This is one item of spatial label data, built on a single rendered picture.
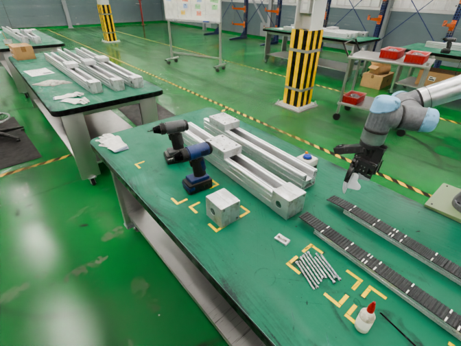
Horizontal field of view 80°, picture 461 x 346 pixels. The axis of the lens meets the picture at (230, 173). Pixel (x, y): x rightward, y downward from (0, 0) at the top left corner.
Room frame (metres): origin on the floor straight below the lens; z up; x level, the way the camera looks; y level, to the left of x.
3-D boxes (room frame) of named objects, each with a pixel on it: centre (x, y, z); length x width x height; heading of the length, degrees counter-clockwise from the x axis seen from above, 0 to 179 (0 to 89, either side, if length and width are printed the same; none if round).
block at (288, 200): (0.88, -0.25, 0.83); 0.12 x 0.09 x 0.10; 128
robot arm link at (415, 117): (0.84, -0.58, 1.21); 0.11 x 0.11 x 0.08; 79
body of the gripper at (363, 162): (0.84, -0.48, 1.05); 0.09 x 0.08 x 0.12; 44
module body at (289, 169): (1.34, -0.11, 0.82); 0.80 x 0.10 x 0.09; 38
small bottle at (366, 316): (0.39, -0.36, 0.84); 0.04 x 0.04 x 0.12
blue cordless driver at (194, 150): (0.99, 0.17, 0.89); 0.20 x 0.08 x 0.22; 125
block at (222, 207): (0.83, 0.02, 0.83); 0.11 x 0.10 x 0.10; 129
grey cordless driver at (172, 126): (1.24, 0.31, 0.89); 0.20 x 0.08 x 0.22; 115
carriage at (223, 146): (1.22, 0.04, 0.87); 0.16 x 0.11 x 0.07; 38
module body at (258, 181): (1.22, 0.04, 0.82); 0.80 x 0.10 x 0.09; 38
